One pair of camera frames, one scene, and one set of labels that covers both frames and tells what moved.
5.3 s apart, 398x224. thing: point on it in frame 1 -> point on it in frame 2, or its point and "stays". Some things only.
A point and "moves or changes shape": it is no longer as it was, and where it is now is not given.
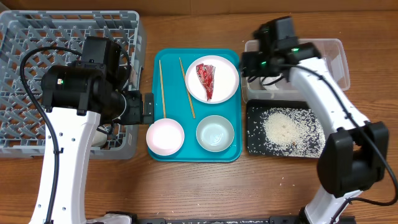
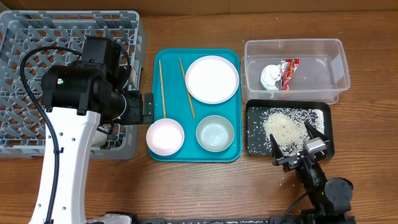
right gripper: [249, 66] -> [294, 157]
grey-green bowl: [215, 132] stays
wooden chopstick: [164, 104] stays
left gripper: [136, 116] stays
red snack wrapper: [206, 74] moves or changes shape
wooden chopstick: [187, 89] stays
